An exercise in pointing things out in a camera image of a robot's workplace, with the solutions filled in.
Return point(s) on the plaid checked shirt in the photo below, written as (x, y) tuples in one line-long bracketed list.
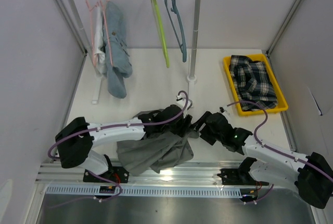
[(252, 84)]

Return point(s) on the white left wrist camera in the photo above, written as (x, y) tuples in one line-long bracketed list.
[(182, 101)]

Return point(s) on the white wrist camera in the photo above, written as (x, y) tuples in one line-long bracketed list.
[(224, 112), (182, 101)]

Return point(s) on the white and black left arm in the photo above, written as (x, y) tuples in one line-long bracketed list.
[(83, 137)]

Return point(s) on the light blue denim garment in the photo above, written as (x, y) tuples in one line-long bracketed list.
[(122, 67)]

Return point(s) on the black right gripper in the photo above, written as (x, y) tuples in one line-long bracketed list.
[(204, 136)]

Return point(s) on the slotted cable duct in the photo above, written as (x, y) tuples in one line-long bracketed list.
[(213, 192)]

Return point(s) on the green plastic hanger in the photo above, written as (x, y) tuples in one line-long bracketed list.
[(160, 30)]

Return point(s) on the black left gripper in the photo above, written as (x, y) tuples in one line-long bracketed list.
[(182, 129)]

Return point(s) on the metal clothes rack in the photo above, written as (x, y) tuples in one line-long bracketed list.
[(141, 29)]

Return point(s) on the grey pleated skirt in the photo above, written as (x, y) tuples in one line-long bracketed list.
[(160, 150)]

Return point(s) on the aluminium mounting rail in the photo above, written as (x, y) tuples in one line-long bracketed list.
[(189, 174)]

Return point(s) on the white garment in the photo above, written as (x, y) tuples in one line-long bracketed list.
[(99, 45)]

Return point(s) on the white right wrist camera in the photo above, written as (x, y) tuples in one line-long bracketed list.
[(224, 112)]

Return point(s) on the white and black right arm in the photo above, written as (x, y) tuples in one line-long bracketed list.
[(310, 176)]

